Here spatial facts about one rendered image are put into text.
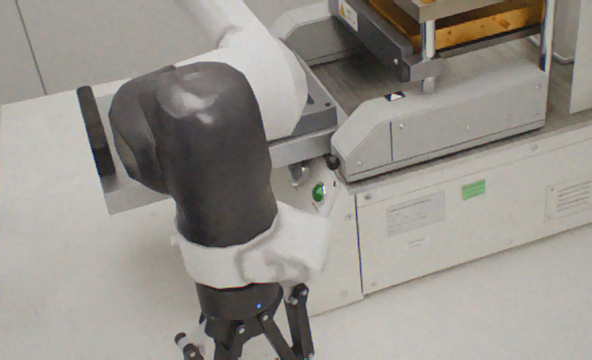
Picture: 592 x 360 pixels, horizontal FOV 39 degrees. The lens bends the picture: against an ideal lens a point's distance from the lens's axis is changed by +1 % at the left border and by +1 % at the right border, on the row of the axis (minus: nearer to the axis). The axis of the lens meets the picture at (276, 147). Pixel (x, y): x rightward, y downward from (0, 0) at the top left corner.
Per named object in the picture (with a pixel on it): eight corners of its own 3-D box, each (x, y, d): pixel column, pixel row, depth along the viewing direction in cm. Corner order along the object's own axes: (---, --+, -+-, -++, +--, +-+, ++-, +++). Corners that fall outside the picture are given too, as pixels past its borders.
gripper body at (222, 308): (252, 220, 78) (263, 291, 83) (172, 258, 74) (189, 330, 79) (296, 262, 72) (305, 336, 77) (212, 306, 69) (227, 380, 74)
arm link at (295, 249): (156, 209, 72) (168, 256, 75) (227, 289, 63) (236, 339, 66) (276, 155, 77) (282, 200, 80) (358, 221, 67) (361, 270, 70)
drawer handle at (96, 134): (98, 109, 104) (90, 82, 102) (116, 172, 92) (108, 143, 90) (82, 113, 104) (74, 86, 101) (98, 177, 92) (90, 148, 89)
